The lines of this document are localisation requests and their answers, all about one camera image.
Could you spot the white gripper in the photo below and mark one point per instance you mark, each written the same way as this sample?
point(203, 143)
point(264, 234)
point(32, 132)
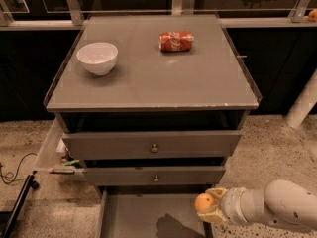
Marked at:
point(232, 202)

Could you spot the orange fruit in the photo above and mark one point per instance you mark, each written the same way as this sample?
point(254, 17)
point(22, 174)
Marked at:
point(204, 202)

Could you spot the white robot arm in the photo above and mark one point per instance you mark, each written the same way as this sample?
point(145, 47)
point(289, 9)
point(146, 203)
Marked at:
point(282, 204)

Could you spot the bottom grey open drawer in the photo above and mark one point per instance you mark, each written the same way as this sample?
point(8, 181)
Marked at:
point(150, 212)

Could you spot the grey drawer cabinet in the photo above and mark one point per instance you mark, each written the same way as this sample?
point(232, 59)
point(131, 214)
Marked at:
point(206, 88)

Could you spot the middle grey drawer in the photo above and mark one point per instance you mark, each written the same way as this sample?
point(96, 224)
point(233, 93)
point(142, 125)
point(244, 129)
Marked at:
point(154, 175)

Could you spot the top grey drawer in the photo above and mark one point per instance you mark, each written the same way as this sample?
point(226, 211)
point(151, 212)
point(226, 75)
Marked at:
point(151, 145)

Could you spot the red soda can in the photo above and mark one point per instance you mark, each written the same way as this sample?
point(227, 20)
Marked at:
point(175, 41)

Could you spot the white ceramic bowl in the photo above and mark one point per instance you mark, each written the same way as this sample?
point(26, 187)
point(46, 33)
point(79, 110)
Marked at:
point(98, 58)

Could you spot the black metal stand leg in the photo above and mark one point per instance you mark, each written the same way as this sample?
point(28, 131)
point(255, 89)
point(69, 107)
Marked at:
point(14, 213)

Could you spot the orange object on ledge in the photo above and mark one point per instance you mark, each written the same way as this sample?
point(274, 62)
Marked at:
point(312, 16)

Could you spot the white cylindrical post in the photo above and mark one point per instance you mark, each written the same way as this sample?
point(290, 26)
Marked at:
point(303, 104)

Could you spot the metal railing frame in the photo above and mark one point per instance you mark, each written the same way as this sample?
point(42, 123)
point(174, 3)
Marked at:
point(20, 15)

